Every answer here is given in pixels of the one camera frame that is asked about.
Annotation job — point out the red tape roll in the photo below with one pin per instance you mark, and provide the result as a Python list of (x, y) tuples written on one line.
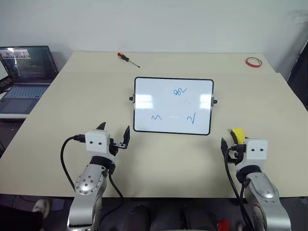
[(253, 65)]

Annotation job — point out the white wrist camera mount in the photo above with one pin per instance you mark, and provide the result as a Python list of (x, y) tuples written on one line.
[(97, 142), (257, 150)]

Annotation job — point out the grey open laptop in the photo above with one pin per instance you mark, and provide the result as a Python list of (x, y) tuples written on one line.
[(24, 96)]

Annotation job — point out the yellow whiteboard eraser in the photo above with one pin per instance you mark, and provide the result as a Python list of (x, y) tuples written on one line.
[(238, 135)]

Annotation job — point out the black chair back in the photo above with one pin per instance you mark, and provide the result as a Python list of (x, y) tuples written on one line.
[(299, 72)]

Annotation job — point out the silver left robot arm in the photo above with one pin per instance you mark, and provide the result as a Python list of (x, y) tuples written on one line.
[(89, 183)]

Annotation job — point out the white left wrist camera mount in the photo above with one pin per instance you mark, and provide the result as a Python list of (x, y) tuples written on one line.
[(97, 142)]

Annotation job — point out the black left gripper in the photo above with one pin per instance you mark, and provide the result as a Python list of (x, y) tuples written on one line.
[(113, 147)]

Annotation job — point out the small black-framed whiteboard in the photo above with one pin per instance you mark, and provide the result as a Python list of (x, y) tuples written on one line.
[(173, 106)]

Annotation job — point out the red and black screwdriver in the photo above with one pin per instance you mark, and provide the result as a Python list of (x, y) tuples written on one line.
[(127, 59)]

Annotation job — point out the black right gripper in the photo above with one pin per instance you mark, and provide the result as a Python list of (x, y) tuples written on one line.
[(234, 154)]

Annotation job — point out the small red object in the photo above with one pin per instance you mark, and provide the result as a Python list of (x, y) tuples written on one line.
[(223, 225)]

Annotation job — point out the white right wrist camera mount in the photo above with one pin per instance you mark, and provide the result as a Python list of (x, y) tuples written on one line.
[(257, 150)]

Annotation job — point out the dark rounded shape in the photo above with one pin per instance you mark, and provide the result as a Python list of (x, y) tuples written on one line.
[(139, 219)]

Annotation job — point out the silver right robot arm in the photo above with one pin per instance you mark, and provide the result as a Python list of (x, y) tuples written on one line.
[(264, 187)]

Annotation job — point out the white shoe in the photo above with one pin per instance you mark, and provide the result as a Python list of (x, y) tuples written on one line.
[(41, 207)]

